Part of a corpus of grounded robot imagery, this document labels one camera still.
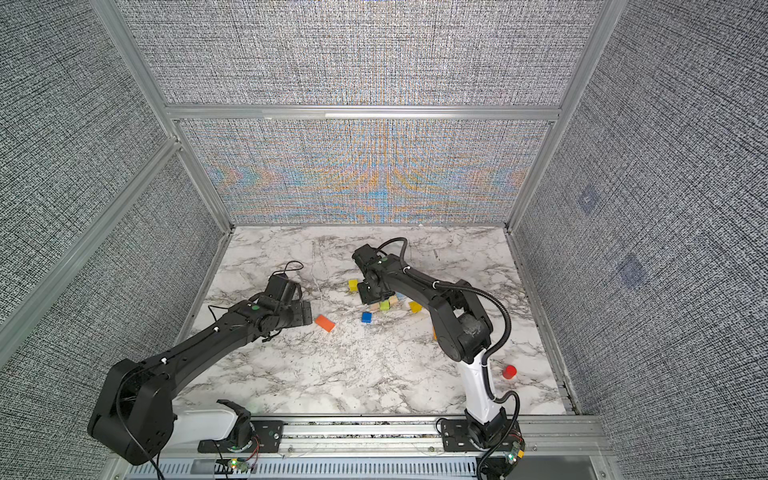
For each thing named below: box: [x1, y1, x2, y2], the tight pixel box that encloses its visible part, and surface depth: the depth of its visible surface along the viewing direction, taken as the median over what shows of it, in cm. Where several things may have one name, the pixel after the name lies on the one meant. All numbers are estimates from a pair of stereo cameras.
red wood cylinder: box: [502, 364, 517, 380], surface depth 83 cm
